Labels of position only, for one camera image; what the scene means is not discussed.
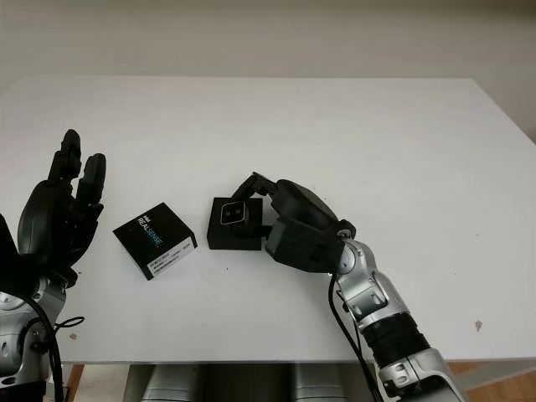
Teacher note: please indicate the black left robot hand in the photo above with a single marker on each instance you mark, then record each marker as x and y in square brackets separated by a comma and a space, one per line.
[50, 218]

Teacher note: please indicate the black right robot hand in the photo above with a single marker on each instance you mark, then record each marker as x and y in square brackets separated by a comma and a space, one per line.
[301, 201]

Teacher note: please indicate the small silver depth camera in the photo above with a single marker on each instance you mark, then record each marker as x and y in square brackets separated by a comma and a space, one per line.
[233, 214]

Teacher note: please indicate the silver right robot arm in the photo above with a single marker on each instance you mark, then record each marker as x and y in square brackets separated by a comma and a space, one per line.
[377, 289]

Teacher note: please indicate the black box base with foam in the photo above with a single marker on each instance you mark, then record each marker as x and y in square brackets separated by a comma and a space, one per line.
[230, 238]

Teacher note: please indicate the black RealSense box lid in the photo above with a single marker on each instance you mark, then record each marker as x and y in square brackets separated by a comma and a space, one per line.
[146, 234]

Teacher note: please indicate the grey and black robot torso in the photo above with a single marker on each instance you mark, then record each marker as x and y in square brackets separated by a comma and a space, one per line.
[251, 383]

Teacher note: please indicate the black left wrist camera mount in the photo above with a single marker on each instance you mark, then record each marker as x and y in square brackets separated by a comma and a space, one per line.
[10, 259]

